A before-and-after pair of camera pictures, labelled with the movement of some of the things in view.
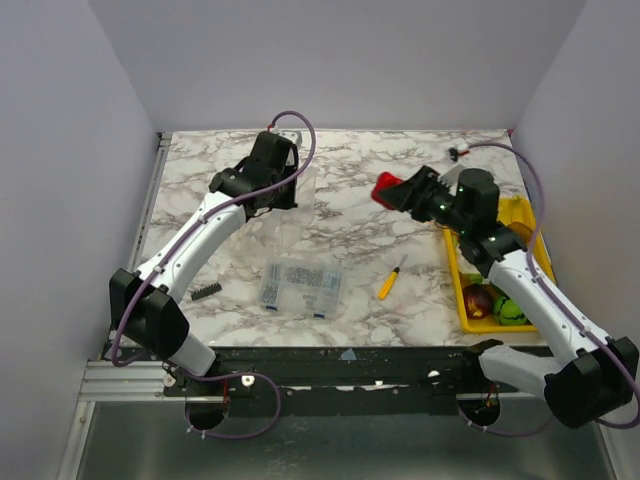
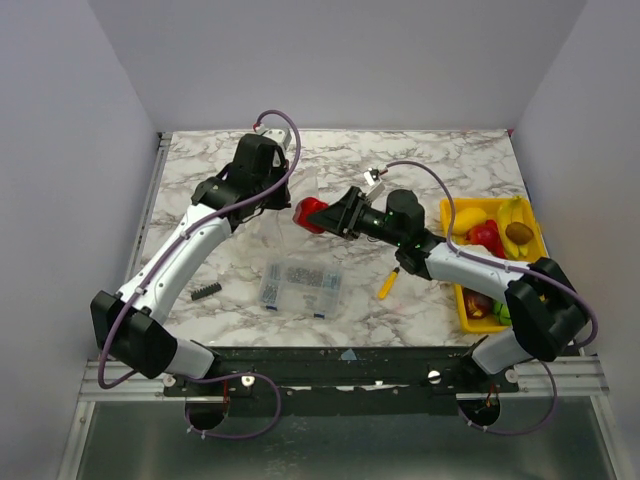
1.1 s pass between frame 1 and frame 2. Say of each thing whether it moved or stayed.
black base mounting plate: stayed
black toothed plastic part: stayed
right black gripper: moved
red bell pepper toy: moved
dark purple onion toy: stayed
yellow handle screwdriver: stayed
